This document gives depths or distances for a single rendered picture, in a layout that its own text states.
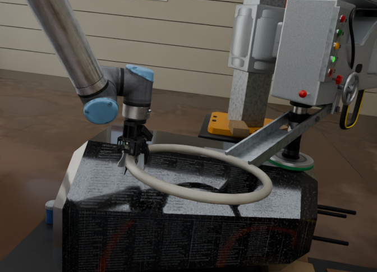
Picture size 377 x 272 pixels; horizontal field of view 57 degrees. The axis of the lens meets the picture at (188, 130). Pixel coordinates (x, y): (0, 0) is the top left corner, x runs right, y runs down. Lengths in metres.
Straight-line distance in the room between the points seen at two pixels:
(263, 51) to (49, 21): 1.59
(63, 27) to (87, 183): 0.89
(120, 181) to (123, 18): 6.65
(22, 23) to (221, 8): 4.48
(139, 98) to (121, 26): 6.96
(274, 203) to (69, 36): 1.07
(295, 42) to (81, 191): 1.11
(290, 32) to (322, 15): 0.14
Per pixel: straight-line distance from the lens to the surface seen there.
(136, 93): 1.10
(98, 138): 1.72
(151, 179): 0.97
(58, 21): 0.87
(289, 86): 1.56
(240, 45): 2.27
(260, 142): 1.50
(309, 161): 1.69
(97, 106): 0.95
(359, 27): 1.97
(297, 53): 1.54
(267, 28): 2.24
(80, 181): 1.62
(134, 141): 1.12
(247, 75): 2.29
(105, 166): 1.62
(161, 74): 7.87
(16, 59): 9.14
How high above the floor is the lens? 1.37
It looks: 16 degrees down
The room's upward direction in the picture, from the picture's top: 6 degrees clockwise
